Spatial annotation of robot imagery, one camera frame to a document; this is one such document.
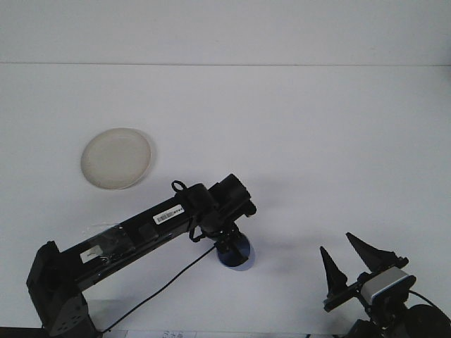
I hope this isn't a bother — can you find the pale blue cup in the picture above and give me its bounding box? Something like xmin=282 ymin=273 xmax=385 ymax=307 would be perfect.
xmin=216 ymin=232 xmax=253 ymax=271

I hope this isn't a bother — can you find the pale round plate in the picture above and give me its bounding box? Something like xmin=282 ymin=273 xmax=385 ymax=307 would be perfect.
xmin=80 ymin=127 xmax=156 ymax=191

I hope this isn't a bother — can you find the grey camera box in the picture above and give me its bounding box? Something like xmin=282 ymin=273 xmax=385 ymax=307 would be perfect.
xmin=360 ymin=268 xmax=417 ymax=308

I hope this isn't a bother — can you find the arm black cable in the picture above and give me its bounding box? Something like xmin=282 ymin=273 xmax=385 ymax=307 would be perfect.
xmin=100 ymin=244 xmax=216 ymax=332
xmin=408 ymin=289 xmax=442 ymax=308

